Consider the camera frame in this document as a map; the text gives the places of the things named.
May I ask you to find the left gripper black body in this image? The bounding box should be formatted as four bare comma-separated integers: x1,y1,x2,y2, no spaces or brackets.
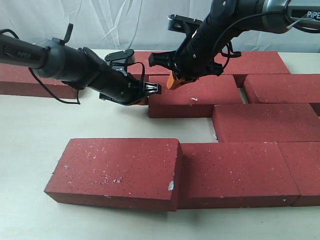
96,62,147,106

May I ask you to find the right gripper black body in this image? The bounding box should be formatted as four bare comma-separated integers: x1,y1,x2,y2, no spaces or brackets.
173,13,224,83

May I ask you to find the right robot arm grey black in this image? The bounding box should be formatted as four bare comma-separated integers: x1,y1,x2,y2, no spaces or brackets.
148,0,320,90

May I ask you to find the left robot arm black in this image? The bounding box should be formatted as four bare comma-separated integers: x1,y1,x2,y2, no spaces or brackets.
0,23,162,106

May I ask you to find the back row left brick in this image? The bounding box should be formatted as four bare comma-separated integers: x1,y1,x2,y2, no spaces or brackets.
126,50,171,79

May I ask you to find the back row right brick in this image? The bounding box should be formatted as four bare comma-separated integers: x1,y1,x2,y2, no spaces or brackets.
223,51,290,88

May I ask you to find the second row right brick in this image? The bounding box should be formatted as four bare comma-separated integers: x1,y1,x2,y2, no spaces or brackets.
243,74,320,115

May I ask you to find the third row red brick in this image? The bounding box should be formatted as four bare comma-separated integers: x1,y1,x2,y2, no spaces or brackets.
212,103,320,143

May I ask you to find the white fabric backdrop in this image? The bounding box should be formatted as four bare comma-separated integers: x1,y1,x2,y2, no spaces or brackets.
0,0,320,54

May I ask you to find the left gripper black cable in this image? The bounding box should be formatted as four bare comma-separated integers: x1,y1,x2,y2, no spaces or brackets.
109,61,147,88

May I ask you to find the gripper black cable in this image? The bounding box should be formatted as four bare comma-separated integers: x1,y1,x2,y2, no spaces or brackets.
211,12,286,73
109,61,147,88

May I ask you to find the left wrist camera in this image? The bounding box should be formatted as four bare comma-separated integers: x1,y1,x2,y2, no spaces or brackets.
104,49,135,65

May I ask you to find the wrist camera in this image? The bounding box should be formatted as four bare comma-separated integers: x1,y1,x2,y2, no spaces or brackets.
104,49,135,65
167,14,202,34

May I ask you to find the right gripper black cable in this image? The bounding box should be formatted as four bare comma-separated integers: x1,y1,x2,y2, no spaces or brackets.
211,12,286,73

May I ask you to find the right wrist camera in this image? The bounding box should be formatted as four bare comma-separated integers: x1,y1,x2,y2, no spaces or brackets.
167,14,202,34

